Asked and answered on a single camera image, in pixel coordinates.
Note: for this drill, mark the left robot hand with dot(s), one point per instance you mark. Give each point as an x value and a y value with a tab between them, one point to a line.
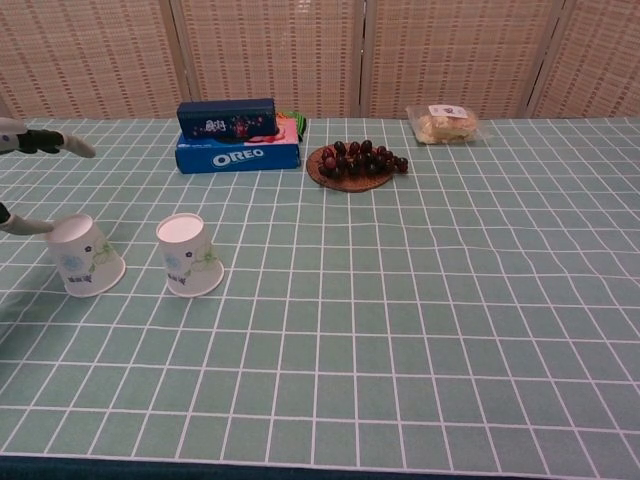
40	141

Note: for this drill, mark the white floral paper cup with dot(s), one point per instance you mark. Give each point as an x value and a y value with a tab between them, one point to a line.
187	260
85	260

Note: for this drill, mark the green checkered tablecloth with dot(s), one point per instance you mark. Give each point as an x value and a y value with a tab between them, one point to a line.
380	320

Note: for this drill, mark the woven bamboo screen panel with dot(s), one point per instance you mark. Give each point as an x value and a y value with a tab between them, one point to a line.
600	60
270	50
85	60
450	50

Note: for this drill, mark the dark blue rectangular box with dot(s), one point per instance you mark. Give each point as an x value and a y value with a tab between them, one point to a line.
225	120

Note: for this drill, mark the blue Oreo cookie box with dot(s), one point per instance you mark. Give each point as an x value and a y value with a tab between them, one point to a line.
240	157

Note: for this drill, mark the green red snack packet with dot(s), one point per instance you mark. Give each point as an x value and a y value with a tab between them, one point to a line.
299	125

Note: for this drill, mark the dark red grape bunch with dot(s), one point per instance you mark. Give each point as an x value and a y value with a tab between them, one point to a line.
357	159

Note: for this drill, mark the clear bag of bread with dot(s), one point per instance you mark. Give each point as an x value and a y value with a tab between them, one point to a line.
442	127

